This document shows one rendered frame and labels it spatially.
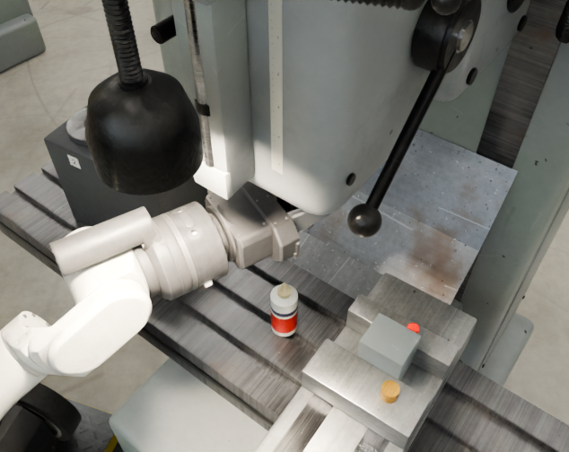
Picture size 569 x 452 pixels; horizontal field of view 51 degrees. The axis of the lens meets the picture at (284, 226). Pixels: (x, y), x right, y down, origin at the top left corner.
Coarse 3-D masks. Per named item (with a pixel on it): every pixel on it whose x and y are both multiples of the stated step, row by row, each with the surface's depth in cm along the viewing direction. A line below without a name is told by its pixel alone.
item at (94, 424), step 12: (84, 408) 138; (84, 420) 136; (96, 420) 136; (108, 420) 136; (84, 432) 134; (96, 432) 134; (108, 432) 134; (60, 444) 132; (72, 444) 132; (84, 444) 132; (96, 444) 132; (108, 444) 132
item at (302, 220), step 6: (294, 210) 65; (300, 210) 66; (294, 216) 65; (300, 216) 65; (306, 216) 66; (312, 216) 67; (318, 216) 67; (324, 216) 68; (294, 222) 65; (300, 222) 66; (306, 222) 67; (312, 222) 67; (300, 228) 67
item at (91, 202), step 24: (72, 120) 94; (48, 144) 93; (72, 144) 92; (72, 168) 94; (72, 192) 100; (96, 192) 95; (120, 192) 91; (168, 192) 89; (192, 192) 96; (96, 216) 101
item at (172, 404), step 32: (160, 384) 94; (192, 384) 94; (128, 416) 90; (160, 416) 90; (192, 416) 90; (224, 416) 90; (128, 448) 92; (160, 448) 87; (192, 448) 87; (224, 448) 87
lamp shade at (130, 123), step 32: (96, 96) 35; (128, 96) 34; (160, 96) 35; (96, 128) 35; (128, 128) 34; (160, 128) 35; (192, 128) 37; (96, 160) 37; (128, 160) 35; (160, 160) 36; (192, 160) 38; (128, 192) 37; (160, 192) 38
